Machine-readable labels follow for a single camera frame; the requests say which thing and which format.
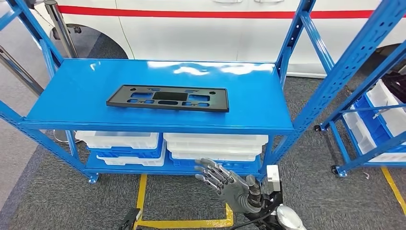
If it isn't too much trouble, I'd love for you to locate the black plastic panel part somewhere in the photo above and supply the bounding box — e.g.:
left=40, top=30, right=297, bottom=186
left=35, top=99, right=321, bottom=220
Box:
left=106, top=84, right=230, bottom=113

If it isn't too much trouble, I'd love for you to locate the blue metal shelf rack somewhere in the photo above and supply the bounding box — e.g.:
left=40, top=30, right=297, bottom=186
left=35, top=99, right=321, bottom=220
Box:
left=0, top=0, right=406, bottom=185

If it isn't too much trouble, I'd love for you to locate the blue wheeled shelf rack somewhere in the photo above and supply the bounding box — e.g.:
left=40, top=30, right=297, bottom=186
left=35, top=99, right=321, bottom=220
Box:
left=314, top=41, right=406, bottom=178

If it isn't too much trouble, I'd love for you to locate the wide white plastic bin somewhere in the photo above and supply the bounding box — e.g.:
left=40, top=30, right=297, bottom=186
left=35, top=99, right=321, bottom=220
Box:
left=166, top=143, right=263, bottom=156
left=163, top=133, right=269, bottom=147
left=170, top=151, right=258, bottom=162

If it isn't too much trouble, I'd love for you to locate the wide blue plastic bin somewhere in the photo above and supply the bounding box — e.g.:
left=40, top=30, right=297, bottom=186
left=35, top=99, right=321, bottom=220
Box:
left=169, top=152, right=262, bottom=169

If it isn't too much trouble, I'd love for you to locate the white car red stripe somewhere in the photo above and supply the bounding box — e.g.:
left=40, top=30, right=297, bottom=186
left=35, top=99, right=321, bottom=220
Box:
left=33, top=0, right=406, bottom=79

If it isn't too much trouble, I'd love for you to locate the small blue plastic bin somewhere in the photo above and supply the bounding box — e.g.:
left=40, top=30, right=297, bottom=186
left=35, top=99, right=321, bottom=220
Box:
left=87, top=135, right=164, bottom=160

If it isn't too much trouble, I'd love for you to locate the yellow floor tape square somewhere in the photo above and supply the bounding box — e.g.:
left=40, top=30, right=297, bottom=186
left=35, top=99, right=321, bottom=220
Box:
left=133, top=173, right=235, bottom=229
left=380, top=167, right=406, bottom=217

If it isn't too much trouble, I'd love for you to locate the white plastic storage bin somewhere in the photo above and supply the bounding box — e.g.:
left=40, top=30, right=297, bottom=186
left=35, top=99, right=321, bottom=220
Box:
left=342, top=109, right=406, bottom=162
left=366, top=79, right=406, bottom=137

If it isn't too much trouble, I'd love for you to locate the black plastic parts pile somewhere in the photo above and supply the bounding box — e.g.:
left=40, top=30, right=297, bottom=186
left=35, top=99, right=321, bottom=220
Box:
left=381, top=71, right=406, bottom=104

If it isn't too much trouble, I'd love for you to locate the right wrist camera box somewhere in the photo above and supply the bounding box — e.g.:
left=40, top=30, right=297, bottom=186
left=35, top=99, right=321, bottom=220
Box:
left=266, top=165, right=282, bottom=192

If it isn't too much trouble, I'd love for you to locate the black right wrist camera bracket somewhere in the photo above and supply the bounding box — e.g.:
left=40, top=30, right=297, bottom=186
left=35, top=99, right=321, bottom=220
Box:
left=260, top=190, right=283, bottom=219

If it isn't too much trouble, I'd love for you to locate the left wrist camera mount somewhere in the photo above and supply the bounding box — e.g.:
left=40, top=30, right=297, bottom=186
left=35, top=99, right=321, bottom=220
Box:
left=119, top=207, right=142, bottom=230

